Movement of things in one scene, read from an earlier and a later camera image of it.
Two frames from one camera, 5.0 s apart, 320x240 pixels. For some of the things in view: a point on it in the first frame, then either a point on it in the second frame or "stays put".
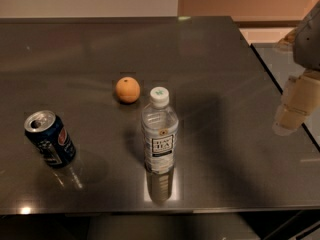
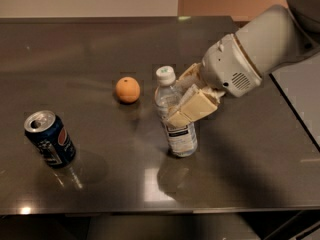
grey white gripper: x=308 y=45 -> x=227 y=66
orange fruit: x=127 y=90 stays put
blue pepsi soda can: x=46 y=131 stays put
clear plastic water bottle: x=159 y=126 -> x=182 y=139
